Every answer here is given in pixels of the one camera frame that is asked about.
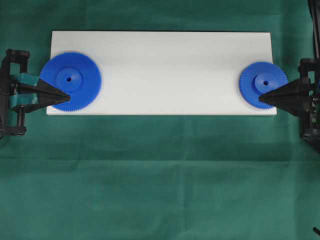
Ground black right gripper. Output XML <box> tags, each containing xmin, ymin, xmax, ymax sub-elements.
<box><xmin>258</xmin><ymin>58</ymin><xmax>320</xmax><ymax>147</ymax></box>

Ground green cloth table cover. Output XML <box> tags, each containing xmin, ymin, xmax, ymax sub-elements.
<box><xmin>0</xmin><ymin>0</ymin><xmax>320</xmax><ymax>240</ymax></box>

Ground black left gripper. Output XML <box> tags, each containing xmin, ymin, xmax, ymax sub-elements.
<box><xmin>0</xmin><ymin>49</ymin><xmax>70</xmax><ymax>137</ymax></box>

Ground small blue gear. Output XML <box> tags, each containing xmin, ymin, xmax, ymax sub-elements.
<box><xmin>238</xmin><ymin>61</ymin><xmax>288</xmax><ymax>110</ymax></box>

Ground white rectangular board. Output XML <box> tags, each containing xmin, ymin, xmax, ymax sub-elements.
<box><xmin>50</xmin><ymin>30</ymin><xmax>277</xmax><ymax>116</ymax></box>

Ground large blue gear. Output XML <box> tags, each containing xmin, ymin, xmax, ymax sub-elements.
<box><xmin>39</xmin><ymin>52</ymin><xmax>102</xmax><ymax>112</ymax></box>

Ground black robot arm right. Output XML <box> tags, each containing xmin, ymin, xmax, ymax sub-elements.
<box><xmin>258</xmin><ymin>0</ymin><xmax>320</xmax><ymax>152</ymax></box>

